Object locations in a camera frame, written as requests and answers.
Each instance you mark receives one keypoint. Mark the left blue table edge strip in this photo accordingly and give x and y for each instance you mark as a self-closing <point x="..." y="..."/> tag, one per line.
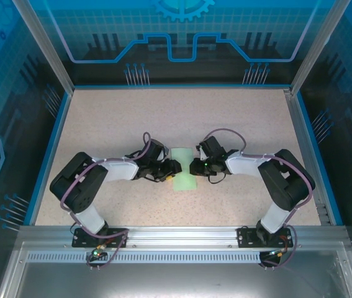
<point x="50" y="155"/>

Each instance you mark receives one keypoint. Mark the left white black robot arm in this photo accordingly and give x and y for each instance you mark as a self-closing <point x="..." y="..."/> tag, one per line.
<point x="92" y="217"/>

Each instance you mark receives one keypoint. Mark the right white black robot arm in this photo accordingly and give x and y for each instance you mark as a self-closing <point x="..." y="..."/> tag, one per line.
<point x="275" y="217"/>

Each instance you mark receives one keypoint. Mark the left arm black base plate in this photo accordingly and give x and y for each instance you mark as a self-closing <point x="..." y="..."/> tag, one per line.
<point x="116" y="239"/>

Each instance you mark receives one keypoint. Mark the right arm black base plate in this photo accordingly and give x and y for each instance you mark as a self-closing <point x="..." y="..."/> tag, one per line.
<point x="247" y="237"/>

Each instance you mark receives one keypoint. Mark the aluminium corner post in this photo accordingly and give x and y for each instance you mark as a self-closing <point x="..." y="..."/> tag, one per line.
<point x="317" y="46"/>
<point x="50" y="52"/>

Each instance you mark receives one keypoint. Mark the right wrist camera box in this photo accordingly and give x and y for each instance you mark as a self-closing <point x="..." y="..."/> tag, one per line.
<point x="201" y="152"/>

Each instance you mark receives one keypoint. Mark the long aluminium mounting rail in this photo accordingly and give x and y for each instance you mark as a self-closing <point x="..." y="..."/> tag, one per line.
<point x="182" y="236"/>

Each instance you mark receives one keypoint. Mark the right aluminium corner post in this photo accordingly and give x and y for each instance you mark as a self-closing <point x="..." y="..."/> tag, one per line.
<point x="317" y="46"/>

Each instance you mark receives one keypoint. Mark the left aluminium corner post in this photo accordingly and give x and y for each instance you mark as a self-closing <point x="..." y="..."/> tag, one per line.
<point x="50" y="52"/>

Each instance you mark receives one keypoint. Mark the light green square paper sheet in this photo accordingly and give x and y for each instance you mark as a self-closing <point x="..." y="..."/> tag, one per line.
<point x="184" y="178"/>

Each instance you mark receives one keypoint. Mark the grey metal shelf panel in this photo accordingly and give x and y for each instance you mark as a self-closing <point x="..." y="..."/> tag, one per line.
<point x="175" y="282"/>

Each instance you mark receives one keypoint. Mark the aluminium side rail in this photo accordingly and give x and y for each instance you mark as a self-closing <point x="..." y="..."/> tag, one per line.
<point x="303" y="146"/>

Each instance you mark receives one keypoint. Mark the right blue table edge strip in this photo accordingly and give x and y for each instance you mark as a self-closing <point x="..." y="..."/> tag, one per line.
<point x="318" y="155"/>

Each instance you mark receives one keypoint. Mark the long blue table edge strip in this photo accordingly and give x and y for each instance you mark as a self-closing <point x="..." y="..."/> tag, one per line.
<point x="178" y="86"/>

